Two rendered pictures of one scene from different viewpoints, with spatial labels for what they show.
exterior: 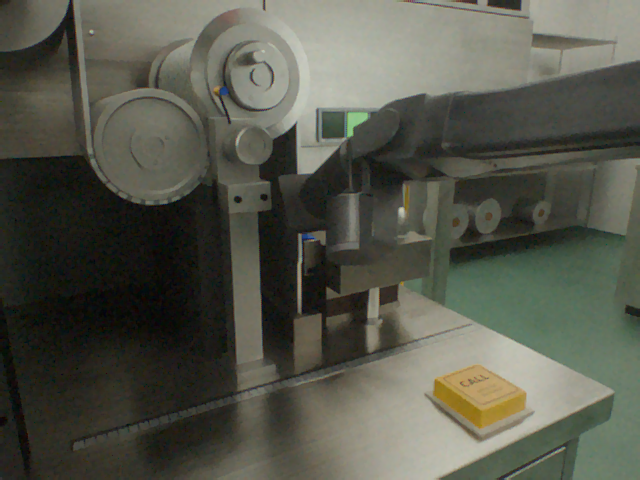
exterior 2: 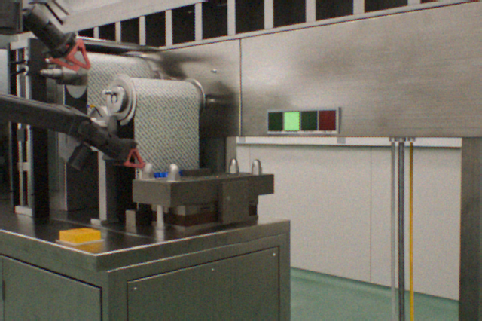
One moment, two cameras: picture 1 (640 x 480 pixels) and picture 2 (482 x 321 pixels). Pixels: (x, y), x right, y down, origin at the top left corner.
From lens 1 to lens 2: 1.63 m
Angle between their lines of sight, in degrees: 72
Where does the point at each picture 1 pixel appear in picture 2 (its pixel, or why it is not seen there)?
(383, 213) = (68, 147)
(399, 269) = (155, 197)
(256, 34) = (118, 83)
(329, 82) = (275, 92)
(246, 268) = (102, 175)
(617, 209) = not seen: outside the picture
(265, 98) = (115, 107)
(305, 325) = (129, 215)
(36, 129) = not seen: hidden behind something
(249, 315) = (102, 197)
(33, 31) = (82, 91)
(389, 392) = not seen: hidden behind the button
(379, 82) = (310, 88)
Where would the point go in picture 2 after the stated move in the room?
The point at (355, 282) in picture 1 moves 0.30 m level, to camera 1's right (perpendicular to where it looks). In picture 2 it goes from (138, 197) to (156, 212)
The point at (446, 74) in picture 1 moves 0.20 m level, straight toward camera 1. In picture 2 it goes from (372, 74) to (293, 74)
